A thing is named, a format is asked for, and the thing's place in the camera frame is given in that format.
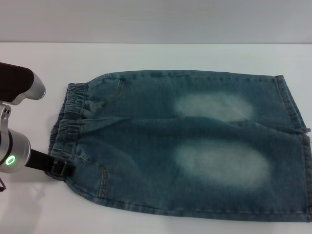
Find blue denim shorts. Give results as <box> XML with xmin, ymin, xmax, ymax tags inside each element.
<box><xmin>45</xmin><ymin>70</ymin><xmax>312</xmax><ymax>222</ymax></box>

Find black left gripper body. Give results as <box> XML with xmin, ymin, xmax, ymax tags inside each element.
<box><xmin>28</xmin><ymin>149</ymin><xmax>57</xmax><ymax>172</ymax></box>

